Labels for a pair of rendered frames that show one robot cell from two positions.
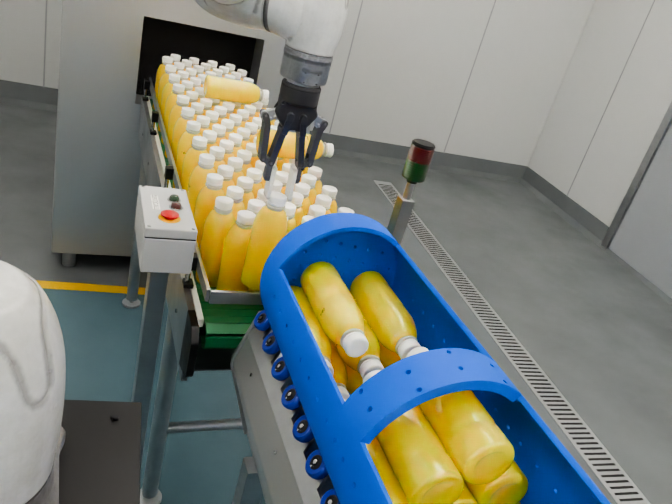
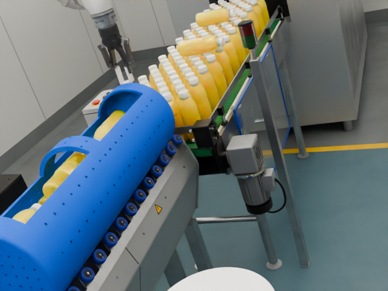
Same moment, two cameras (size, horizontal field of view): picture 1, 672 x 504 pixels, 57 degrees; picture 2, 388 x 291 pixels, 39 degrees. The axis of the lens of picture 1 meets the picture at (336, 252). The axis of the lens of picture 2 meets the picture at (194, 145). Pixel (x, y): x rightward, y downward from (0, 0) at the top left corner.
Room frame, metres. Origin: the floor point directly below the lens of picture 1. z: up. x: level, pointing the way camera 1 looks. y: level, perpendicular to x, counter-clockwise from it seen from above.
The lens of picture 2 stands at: (0.02, -1.61, 1.80)
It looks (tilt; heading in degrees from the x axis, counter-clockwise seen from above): 25 degrees down; 52
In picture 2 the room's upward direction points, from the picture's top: 18 degrees counter-clockwise
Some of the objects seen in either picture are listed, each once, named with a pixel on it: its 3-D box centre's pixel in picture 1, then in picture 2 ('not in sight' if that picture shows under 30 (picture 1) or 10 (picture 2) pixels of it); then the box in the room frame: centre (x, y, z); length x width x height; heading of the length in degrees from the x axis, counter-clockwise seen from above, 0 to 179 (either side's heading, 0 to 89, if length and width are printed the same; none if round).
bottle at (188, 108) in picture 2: not in sight; (191, 116); (1.25, -0.05, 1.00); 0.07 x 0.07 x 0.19
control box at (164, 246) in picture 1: (164, 227); (105, 108); (1.15, 0.36, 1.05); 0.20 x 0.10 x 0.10; 26
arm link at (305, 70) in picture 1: (305, 67); (104, 18); (1.16, 0.14, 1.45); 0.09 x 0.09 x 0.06
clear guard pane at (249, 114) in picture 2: not in sight; (266, 119); (1.78, 0.05, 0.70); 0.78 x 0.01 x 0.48; 26
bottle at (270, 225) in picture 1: (266, 243); not in sight; (1.15, 0.15, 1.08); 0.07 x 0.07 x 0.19
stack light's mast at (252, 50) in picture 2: (415, 171); (249, 40); (1.59, -0.14, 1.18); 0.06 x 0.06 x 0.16
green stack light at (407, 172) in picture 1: (415, 169); (249, 39); (1.59, -0.14, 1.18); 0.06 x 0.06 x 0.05
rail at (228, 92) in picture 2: not in sight; (252, 52); (1.97, 0.22, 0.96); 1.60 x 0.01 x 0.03; 26
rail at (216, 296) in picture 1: (301, 299); (160, 132); (1.16, 0.05, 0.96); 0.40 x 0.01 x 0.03; 116
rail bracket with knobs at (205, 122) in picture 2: not in sight; (204, 134); (1.22, -0.15, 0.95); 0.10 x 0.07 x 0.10; 116
